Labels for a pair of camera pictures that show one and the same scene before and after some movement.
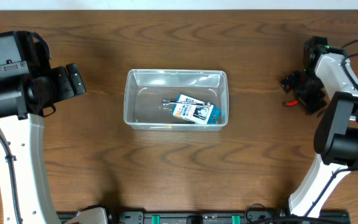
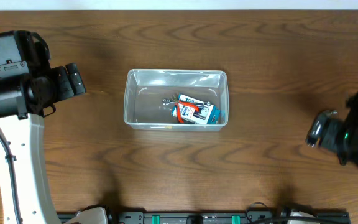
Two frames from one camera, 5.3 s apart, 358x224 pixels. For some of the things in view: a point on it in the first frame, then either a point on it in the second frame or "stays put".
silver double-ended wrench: (166, 102) stays put
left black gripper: (63, 91) stays put
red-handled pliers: (291, 103) -> (177, 102)
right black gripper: (291, 80) -> (330, 140)
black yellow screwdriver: (167, 127) stays put
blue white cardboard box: (201, 114) stays put
